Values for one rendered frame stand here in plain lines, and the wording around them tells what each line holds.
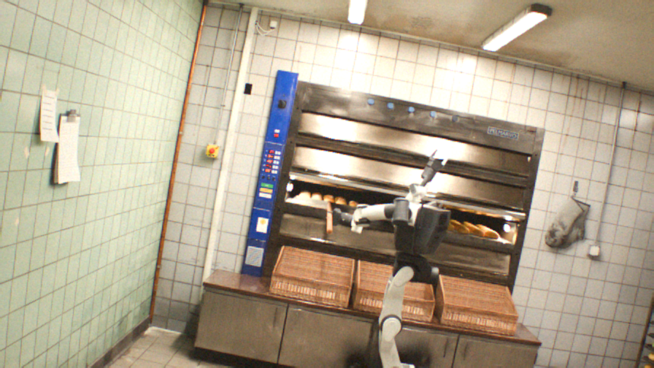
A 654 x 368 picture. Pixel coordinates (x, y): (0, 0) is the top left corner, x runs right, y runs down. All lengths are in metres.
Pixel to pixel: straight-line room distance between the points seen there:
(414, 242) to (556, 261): 1.61
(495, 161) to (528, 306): 1.17
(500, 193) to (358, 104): 1.29
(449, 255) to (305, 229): 1.12
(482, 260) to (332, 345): 1.36
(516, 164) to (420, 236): 1.38
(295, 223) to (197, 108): 1.16
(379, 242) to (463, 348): 1.03
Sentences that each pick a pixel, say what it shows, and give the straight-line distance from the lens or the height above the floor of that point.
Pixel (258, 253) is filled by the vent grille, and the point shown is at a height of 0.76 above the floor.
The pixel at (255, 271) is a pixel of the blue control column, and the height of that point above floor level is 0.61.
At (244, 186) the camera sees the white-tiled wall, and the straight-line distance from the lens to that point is 4.99.
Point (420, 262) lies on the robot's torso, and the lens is 4.11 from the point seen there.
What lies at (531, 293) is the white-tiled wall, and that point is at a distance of 5.28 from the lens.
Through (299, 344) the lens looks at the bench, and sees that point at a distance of 4.60.
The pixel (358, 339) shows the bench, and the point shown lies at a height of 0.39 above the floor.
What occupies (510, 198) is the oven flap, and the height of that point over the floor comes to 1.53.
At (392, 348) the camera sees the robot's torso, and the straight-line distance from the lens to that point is 4.23.
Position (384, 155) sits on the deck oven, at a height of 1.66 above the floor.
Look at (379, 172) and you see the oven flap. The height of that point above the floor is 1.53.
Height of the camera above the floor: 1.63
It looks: 3 degrees down
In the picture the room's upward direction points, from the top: 11 degrees clockwise
